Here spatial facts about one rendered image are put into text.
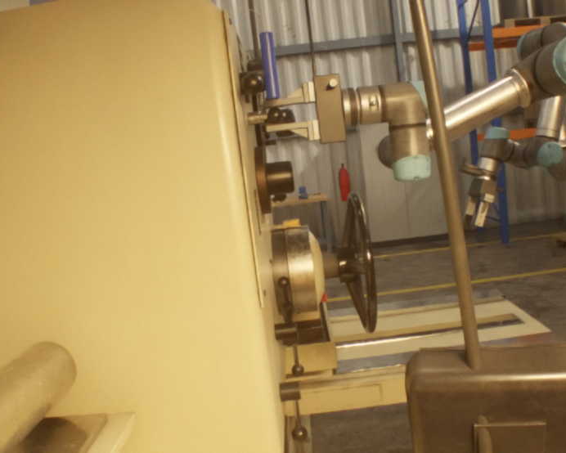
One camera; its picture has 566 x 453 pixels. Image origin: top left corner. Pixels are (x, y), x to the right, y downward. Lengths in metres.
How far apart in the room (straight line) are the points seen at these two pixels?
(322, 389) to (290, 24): 7.43
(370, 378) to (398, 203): 6.32
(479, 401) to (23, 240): 0.76
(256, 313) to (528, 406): 0.44
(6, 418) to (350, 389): 1.56
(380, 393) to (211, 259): 1.41
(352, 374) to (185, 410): 1.30
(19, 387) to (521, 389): 0.70
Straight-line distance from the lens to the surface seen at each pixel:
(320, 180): 8.82
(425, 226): 8.51
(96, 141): 0.93
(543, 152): 1.80
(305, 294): 1.35
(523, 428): 0.86
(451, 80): 9.24
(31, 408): 0.87
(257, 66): 1.25
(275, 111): 1.07
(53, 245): 0.97
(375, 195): 8.30
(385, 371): 2.23
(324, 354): 1.93
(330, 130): 1.06
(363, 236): 1.27
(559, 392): 0.82
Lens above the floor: 1.61
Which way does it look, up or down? 7 degrees down
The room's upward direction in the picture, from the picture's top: 7 degrees counter-clockwise
